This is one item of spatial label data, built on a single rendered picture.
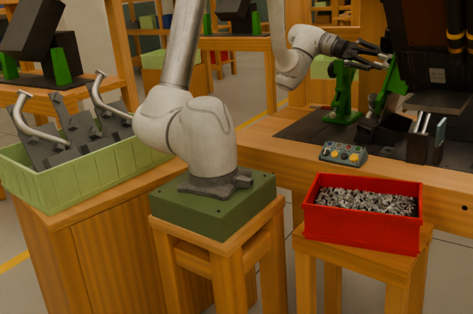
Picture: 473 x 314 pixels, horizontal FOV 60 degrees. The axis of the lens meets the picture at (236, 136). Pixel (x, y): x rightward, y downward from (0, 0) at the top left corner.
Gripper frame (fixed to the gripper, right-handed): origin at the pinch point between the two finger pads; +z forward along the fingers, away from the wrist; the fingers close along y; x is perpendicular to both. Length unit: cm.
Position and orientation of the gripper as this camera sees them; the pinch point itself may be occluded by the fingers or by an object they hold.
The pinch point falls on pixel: (385, 63)
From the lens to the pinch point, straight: 165.0
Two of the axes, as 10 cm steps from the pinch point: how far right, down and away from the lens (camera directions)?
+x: 3.4, 3.8, 8.6
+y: 5.2, -8.4, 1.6
